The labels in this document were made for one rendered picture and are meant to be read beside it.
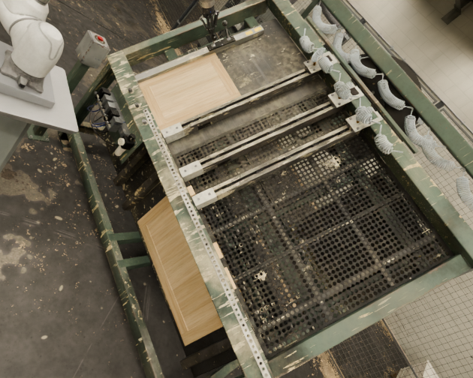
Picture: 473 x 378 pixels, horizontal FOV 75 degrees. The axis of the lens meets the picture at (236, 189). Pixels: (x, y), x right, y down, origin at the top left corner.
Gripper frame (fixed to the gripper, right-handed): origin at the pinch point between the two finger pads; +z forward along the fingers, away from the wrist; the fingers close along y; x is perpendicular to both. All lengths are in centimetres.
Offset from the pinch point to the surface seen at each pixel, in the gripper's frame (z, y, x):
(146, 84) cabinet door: 14, 52, 6
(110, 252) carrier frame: 52, 121, 89
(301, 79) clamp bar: 11, -38, 53
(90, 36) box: -11, 71, -22
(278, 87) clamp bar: 9, -21, 53
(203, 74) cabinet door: 14.6, 15.0, 16.2
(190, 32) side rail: 13.6, 8.5, -21.8
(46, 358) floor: 25, 158, 136
